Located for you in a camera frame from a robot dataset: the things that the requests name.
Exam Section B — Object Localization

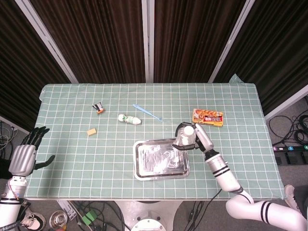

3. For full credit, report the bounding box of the green checkered tablecloth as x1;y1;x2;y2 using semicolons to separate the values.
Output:
24;73;285;200

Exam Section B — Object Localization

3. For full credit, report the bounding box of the blue toothbrush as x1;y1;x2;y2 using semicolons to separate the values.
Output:
132;103;164;122

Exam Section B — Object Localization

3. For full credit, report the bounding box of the small white green tube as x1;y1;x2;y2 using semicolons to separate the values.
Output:
117;114;141;126

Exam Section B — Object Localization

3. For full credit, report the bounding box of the silver metal tray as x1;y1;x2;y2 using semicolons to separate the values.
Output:
132;138;190;181

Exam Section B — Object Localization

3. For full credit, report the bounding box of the transparent plastic bottle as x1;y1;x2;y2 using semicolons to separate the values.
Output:
176;126;195;146

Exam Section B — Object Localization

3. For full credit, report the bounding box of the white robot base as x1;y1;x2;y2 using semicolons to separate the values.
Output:
115;200;183;231

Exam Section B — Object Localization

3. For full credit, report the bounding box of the pink white sneaker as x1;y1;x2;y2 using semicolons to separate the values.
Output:
284;184;301;212

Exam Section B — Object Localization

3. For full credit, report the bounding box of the round metal bowl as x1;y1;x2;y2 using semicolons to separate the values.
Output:
49;210;67;229

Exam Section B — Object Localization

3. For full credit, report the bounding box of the orange curry box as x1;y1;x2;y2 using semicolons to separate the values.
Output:
192;108;224;127

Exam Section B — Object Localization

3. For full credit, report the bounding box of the black orange snack packet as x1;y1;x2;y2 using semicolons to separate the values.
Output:
92;103;106;114

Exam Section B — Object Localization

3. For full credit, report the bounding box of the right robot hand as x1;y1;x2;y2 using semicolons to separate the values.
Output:
171;121;215;153

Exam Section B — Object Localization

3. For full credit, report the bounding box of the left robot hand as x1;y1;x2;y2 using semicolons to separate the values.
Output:
9;126;56;177

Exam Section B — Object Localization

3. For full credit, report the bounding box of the green connector block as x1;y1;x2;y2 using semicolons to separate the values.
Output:
82;209;97;225

